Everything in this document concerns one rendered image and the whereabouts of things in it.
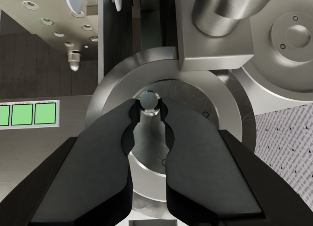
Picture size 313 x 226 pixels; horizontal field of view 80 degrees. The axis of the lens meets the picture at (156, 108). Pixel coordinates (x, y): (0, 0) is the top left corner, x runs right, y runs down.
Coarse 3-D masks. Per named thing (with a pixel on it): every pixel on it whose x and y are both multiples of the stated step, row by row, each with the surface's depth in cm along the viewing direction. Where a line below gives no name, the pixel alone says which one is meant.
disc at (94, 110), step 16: (160, 48) 17; (176, 48) 17; (128, 64) 17; (112, 80) 17; (224, 80) 17; (96, 96) 17; (240, 96) 16; (96, 112) 16; (240, 112) 16; (144, 208) 15; (160, 208) 15
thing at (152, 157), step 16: (160, 80) 15; (176, 80) 15; (160, 96) 14; (176, 96) 14; (192, 96) 14; (208, 96) 14; (208, 112) 14; (144, 128) 14; (160, 128) 14; (144, 144) 14; (160, 144) 14; (144, 160) 14; (160, 160) 14
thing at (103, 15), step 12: (108, 0) 21; (108, 12) 20; (120, 12) 28; (108, 24) 20; (120, 24) 28; (108, 36) 20; (120, 36) 27; (132, 36) 43; (108, 48) 20; (120, 48) 27; (132, 48) 41; (108, 60) 19; (120, 60) 26; (108, 72) 19
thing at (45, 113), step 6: (36, 108) 49; (42, 108) 49; (48, 108) 49; (54, 108) 49; (36, 114) 49; (42, 114) 49; (48, 114) 49; (54, 114) 49; (36, 120) 48; (42, 120) 48; (48, 120) 48
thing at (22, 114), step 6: (18, 108) 49; (24, 108) 49; (30, 108) 49; (18, 114) 49; (24, 114) 49; (30, 114) 49; (12, 120) 48; (18, 120) 48; (24, 120) 48; (30, 120) 48
